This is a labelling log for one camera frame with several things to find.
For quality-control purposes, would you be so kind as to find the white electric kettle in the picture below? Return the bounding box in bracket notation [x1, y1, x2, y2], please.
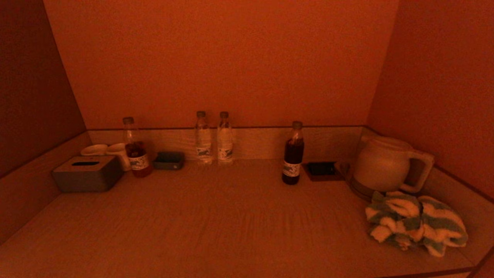
[353, 136, 435, 194]

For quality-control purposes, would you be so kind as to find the green white striped towel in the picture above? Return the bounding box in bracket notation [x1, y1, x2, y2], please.
[365, 191, 469, 258]

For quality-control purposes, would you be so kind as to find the full dark tea bottle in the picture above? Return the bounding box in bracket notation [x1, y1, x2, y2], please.
[282, 121, 305, 185]

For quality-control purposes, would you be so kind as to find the small blue plastic tray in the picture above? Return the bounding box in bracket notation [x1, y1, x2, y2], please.
[153, 151, 185, 170]

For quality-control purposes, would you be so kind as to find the small black box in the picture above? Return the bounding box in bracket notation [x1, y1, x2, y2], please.
[307, 162, 337, 176]

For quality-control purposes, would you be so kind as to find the white ceramic cup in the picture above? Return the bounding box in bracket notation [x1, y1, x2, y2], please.
[80, 144, 108, 157]

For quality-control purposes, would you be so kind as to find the white ceramic mug with handle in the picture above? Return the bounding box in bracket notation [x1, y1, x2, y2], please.
[106, 143, 132, 172]

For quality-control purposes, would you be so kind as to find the brown square coaster tray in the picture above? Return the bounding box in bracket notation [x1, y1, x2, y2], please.
[302, 162, 345, 182]

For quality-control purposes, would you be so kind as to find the half-full amber tea bottle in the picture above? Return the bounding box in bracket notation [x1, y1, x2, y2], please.
[122, 117, 153, 178]

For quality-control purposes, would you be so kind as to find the clear water bottle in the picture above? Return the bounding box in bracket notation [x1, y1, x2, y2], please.
[217, 111, 234, 165]
[195, 111, 213, 166]

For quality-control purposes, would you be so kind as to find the grey-blue tissue box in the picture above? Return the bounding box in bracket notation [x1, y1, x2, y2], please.
[52, 156, 124, 193]

